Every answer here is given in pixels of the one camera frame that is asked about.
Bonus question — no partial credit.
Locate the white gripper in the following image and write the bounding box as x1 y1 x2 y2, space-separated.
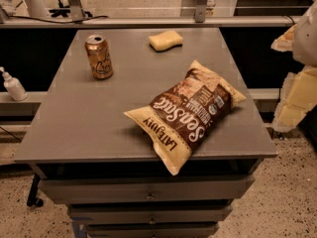
270 2 317 133

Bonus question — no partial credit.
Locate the orange soda can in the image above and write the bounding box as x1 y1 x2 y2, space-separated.
84 34 113 79

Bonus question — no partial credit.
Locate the brown and yellow chip bag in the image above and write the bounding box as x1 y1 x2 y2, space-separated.
125 61 246 176

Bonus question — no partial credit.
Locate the yellow sponge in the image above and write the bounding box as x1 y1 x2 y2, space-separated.
149 31 183 52

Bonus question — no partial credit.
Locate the grey drawer cabinet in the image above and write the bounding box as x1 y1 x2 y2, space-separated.
16 28 275 238

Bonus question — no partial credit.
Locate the white pump bottle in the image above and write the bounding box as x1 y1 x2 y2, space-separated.
0 66 28 101

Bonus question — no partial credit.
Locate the black caster leg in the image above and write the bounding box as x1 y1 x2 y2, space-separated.
27 175 44 207

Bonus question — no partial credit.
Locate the grey metal post right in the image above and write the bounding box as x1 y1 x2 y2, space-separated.
194 0 207 23

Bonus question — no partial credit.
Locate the grey metal post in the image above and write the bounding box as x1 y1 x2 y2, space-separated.
68 0 85 21
194 0 207 23

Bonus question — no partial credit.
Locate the grey metal post left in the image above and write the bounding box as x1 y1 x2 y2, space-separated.
68 0 85 21

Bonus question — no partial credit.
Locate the black cable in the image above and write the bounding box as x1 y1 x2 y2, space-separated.
9 14 110 25

